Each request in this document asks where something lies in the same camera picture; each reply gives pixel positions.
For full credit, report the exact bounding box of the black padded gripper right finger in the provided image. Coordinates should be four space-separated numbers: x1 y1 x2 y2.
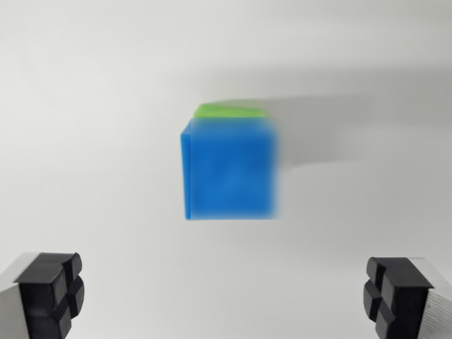
362 256 452 339

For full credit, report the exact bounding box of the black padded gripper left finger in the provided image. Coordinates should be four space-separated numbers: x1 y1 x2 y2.
0 251 86 339

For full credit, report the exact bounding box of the blue embossed toy cube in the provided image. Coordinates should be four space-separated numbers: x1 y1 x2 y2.
179 117 283 221

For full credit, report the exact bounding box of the green embossed toy cube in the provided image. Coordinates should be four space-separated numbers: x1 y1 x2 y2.
192 102 271 119

